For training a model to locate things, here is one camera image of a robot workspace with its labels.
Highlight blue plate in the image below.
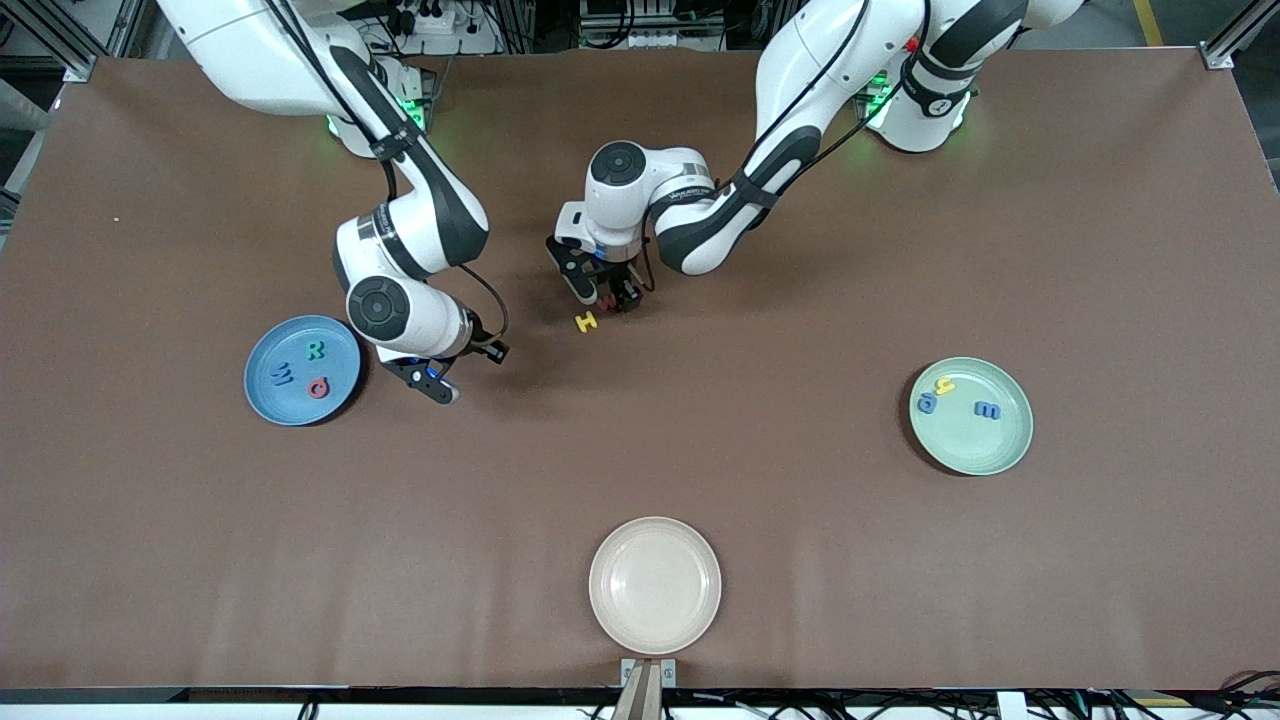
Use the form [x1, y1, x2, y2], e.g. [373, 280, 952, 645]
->
[243, 315, 362, 427]

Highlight beige plate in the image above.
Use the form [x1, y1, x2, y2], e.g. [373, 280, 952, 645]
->
[588, 516, 723, 657]

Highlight green plate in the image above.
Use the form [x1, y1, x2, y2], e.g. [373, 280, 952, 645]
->
[908, 357, 1034, 477]

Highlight white power strip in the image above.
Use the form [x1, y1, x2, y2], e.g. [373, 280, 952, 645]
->
[385, 0, 501, 56]

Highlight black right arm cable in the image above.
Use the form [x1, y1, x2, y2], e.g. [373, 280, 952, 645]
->
[265, 0, 510, 343]

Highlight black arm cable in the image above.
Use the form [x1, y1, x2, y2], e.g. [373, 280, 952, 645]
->
[265, 0, 510, 343]
[635, 0, 936, 293]

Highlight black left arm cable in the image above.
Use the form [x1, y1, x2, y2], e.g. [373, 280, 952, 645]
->
[635, 0, 936, 293]

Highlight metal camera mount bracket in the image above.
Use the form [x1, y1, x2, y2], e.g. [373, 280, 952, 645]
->
[612, 657, 678, 720]

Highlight aluminium frame profile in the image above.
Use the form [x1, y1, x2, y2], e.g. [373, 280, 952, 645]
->
[1200, 0, 1280, 71]
[30, 0, 141, 83]

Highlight black cable below table edge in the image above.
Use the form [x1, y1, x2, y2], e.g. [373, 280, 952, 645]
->
[1215, 668, 1280, 716]

